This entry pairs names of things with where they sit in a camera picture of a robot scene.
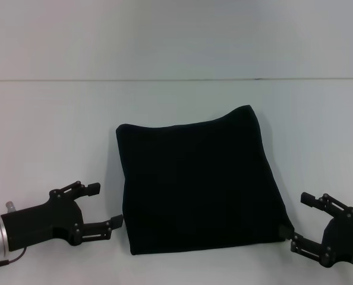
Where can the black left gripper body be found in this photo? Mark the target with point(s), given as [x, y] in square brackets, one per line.
[39, 222]

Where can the black shirt with FREE print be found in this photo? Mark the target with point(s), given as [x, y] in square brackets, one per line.
[200, 178]

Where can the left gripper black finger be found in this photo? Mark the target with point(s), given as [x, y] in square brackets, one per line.
[84, 188]
[99, 228]

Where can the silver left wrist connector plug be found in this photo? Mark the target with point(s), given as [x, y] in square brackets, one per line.
[10, 207]

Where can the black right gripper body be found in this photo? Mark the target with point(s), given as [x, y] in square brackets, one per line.
[346, 237]

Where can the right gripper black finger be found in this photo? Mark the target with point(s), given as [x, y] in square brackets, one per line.
[307, 243]
[322, 202]

